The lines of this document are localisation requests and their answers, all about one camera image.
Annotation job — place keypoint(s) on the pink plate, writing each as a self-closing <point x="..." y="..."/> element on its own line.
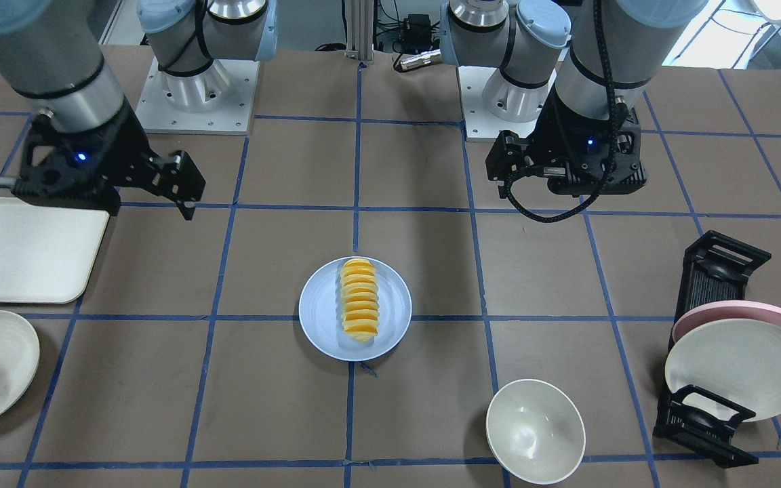
<point x="725" y="309"/>

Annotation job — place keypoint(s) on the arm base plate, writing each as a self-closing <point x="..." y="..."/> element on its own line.
<point x="217" y="101"/>
<point x="485" y="115"/>

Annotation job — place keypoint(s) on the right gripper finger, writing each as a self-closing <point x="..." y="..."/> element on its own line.
<point x="178" y="179"/>

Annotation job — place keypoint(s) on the cream rectangular tray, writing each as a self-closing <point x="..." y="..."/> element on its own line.
<point x="47" y="253"/>

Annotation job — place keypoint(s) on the blue plate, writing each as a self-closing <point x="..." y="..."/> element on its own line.
<point x="322" y="312"/>

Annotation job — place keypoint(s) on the cream plate in rack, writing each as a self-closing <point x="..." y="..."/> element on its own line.
<point x="737" y="359"/>

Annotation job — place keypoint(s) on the black dish rack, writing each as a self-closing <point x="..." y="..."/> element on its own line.
<point x="716" y="267"/>

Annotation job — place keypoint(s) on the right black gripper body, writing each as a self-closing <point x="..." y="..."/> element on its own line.
<point x="121" y="148"/>

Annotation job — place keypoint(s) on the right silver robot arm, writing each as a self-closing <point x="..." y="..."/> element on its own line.
<point x="100" y="76"/>

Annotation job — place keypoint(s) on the cream bowl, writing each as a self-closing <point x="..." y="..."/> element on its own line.
<point x="535" y="431"/>

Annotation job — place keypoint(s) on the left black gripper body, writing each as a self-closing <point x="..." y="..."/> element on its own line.
<point x="545" y="137"/>

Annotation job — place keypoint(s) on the aluminium frame post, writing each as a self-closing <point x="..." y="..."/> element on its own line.
<point x="360" y="29"/>

